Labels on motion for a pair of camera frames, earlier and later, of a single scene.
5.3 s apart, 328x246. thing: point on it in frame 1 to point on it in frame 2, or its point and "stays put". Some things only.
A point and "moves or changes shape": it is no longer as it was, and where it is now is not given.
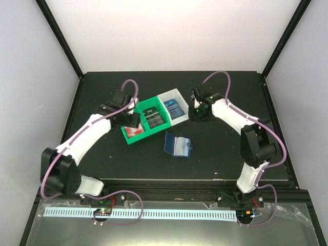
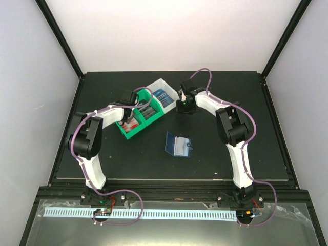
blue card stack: [175, 110] to [163, 97]
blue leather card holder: [177, 146] stays put
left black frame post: [56, 29] stays put
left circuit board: [103, 211] stays put
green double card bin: [153, 119] moves or changes shape
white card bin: [175, 106] moves or changes shape
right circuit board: [244, 216] stays put
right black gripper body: [199, 115] to [186, 107]
